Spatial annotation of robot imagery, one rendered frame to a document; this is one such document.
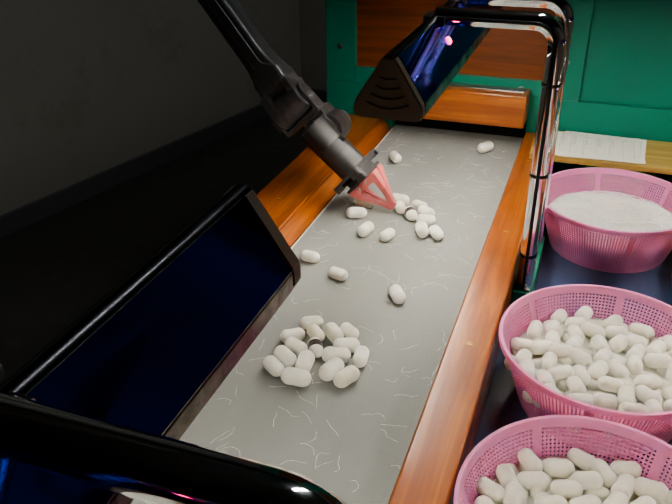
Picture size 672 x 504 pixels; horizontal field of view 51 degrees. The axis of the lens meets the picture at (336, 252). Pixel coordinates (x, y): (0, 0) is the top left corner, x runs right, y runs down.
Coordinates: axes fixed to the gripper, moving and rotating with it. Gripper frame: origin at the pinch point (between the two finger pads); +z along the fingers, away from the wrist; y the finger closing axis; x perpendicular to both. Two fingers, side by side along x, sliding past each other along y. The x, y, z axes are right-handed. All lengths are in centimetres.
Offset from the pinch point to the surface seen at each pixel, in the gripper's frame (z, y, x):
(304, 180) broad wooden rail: -14.2, 2.8, 10.8
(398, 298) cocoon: 7.9, -28.3, -5.8
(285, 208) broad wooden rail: -12.9, -9.3, 9.9
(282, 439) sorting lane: 6, -58, -1
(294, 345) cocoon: 0.8, -43.6, 0.1
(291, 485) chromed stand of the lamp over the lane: -4, -95, -43
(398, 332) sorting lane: 10.2, -34.2, -5.8
